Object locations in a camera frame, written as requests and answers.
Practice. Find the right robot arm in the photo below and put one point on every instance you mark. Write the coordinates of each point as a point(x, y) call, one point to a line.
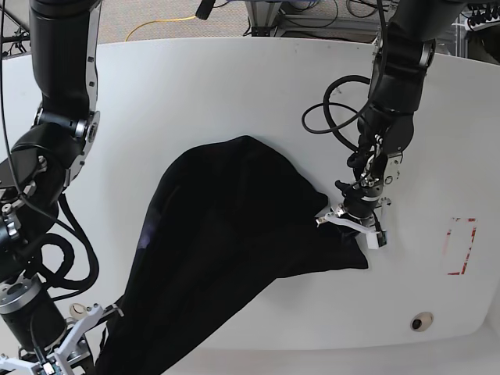
point(42, 244)

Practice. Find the aluminium table leg frame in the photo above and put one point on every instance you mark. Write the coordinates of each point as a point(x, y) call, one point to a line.
point(263, 18)

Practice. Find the white power strip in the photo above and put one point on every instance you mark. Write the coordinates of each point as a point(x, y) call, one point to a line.
point(481, 20)

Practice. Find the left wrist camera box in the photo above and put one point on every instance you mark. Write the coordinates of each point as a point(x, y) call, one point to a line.
point(376, 239)

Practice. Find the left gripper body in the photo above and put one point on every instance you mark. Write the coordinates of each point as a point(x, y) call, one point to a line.
point(370, 225)

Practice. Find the red tape rectangle marking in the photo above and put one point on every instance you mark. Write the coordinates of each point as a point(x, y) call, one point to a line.
point(458, 245)

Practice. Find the left table grommet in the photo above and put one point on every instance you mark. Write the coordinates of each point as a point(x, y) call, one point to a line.
point(78, 311)

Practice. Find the right table grommet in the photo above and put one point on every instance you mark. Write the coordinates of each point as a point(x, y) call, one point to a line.
point(422, 321)

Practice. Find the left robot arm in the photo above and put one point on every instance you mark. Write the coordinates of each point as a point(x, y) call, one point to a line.
point(379, 132)

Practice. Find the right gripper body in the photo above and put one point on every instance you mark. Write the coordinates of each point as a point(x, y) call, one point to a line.
point(73, 353)

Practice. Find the table grommet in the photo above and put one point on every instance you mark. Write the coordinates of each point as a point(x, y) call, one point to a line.
point(78, 311)
point(422, 321)

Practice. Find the black T-shirt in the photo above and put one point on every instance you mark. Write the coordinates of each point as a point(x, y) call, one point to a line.
point(226, 220)

